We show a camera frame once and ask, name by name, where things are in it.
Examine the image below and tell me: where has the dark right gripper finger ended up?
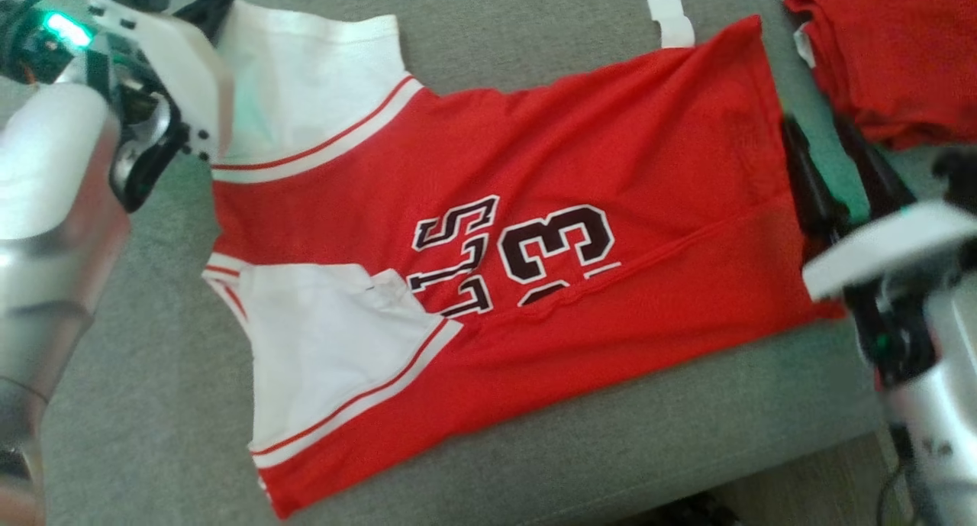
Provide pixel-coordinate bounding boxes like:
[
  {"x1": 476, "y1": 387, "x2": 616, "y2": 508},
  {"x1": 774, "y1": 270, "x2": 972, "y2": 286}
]
[
  {"x1": 835, "y1": 117, "x2": 917, "y2": 218},
  {"x1": 782, "y1": 117, "x2": 850, "y2": 241}
]

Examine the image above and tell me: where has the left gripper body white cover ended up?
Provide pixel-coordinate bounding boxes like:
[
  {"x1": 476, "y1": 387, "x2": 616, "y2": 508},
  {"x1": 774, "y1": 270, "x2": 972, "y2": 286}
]
[{"x1": 82, "y1": 0, "x2": 235, "y2": 214}]

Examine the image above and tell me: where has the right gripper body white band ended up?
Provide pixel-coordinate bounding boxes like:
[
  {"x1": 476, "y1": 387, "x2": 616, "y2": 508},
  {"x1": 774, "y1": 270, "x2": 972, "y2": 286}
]
[{"x1": 804, "y1": 203, "x2": 977, "y2": 382}]

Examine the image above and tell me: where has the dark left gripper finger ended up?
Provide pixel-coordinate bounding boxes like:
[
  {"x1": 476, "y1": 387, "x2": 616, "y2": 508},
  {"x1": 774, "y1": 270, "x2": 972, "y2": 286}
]
[{"x1": 177, "y1": 0, "x2": 236, "y2": 43}]

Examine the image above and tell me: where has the red white basketball jersey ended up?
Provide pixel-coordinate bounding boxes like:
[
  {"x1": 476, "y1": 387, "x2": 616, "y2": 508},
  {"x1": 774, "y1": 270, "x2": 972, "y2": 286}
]
[{"x1": 202, "y1": 0, "x2": 848, "y2": 519}]

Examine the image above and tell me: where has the folded red garment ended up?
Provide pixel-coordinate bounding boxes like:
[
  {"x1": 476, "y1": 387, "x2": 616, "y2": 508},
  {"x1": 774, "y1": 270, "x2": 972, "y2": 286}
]
[{"x1": 771, "y1": 0, "x2": 977, "y2": 151}]

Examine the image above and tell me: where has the white cloth strip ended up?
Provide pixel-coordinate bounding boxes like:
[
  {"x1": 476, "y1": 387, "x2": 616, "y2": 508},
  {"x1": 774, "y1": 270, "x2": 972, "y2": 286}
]
[{"x1": 643, "y1": 0, "x2": 697, "y2": 50}]

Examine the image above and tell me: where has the grey fabric sofa seat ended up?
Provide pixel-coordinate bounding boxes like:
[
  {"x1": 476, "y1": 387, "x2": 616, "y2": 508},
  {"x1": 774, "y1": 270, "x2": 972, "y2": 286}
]
[{"x1": 0, "y1": 0, "x2": 977, "y2": 526}]

